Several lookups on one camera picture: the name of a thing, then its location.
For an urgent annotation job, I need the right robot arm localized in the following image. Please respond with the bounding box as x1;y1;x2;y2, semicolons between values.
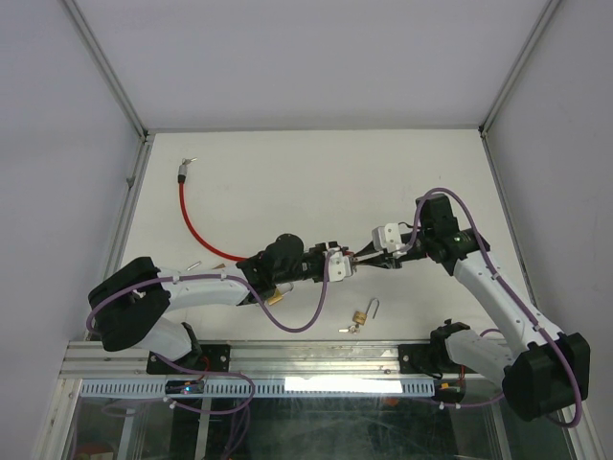
355;187;590;428

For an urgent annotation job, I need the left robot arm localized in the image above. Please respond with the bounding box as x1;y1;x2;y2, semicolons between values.
86;234;352;373

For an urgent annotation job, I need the medium brass padlock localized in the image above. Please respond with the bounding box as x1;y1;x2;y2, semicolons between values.
260;283;294;307

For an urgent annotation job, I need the small brass long-shackle padlock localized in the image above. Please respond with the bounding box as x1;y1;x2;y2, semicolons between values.
338;297;380;334

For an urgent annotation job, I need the large brass padlock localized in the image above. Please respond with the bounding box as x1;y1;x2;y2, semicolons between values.
186;261;226;271

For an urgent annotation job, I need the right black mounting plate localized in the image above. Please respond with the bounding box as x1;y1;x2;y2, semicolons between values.
397;343;462;379

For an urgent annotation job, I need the black mounting plate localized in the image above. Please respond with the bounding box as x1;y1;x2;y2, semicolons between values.
397;343;462;379
146;342;231;375

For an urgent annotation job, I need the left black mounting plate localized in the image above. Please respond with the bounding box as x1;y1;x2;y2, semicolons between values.
146;342;231;375

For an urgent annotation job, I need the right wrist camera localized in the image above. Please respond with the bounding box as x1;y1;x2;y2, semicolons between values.
372;222;406;253

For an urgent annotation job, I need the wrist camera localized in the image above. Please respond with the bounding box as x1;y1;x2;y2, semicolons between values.
372;222;406;253
325;248;354;283

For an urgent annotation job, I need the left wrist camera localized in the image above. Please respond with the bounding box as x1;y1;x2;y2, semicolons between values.
325;248;354;283

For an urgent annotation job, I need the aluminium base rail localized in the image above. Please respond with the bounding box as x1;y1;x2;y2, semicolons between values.
59;340;418;380

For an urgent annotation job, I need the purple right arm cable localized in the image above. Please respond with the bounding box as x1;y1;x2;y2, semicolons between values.
411;187;584;428

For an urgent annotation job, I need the right aluminium frame post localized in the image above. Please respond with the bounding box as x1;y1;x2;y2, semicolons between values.
478;0;562;140

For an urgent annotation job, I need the aluminium frame post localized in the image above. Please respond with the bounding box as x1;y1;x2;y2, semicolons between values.
60;0;155;145
478;0;562;140

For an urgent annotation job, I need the thick red cable lock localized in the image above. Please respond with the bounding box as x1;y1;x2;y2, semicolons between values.
176;156;250;264

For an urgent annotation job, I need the white slotted cable duct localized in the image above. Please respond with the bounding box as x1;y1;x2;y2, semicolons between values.
80;377;435;399

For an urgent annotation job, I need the left aluminium frame post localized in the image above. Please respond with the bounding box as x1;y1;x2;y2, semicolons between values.
60;0;155;145

